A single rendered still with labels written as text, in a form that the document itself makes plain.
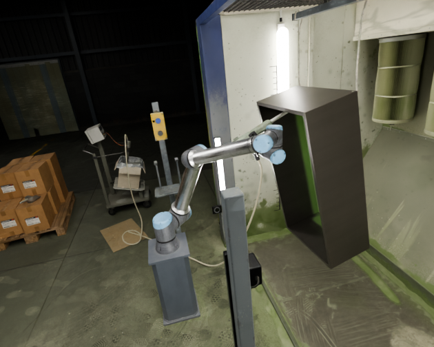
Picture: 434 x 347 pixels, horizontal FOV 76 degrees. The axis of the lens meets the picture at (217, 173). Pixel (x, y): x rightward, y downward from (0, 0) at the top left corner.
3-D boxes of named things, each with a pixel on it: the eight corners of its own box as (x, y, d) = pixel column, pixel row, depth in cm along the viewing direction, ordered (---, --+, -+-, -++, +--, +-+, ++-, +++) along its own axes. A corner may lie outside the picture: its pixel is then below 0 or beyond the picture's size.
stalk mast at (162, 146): (183, 243, 326) (157, 101, 264) (184, 246, 321) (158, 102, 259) (178, 244, 325) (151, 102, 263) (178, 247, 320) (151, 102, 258)
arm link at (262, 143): (170, 157, 176) (266, 132, 136) (182, 151, 186) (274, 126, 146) (177, 173, 178) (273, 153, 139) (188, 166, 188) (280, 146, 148)
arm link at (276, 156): (286, 147, 154) (286, 164, 158) (275, 142, 165) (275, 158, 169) (272, 150, 151) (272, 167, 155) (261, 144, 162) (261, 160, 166)
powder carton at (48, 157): (43, 176, 446) (34, 155, 433) (62, 173, 454) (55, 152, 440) (36, 185, 412) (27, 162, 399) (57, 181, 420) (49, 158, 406)
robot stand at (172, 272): (163, 326, 224) (148, 264, 200) (162, 297, 252) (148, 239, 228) (200, 316, 229) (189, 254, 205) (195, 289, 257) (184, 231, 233)
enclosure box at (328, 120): (318, 211, 260) (296, 85, 210) (370, 248, 207) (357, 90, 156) (286, 227, 254) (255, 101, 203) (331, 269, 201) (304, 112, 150)
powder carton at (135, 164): (114, 175, 436) (117, 151, 424) (142, 178, 449) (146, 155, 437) (111, 188, 387) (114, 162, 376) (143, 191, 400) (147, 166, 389)
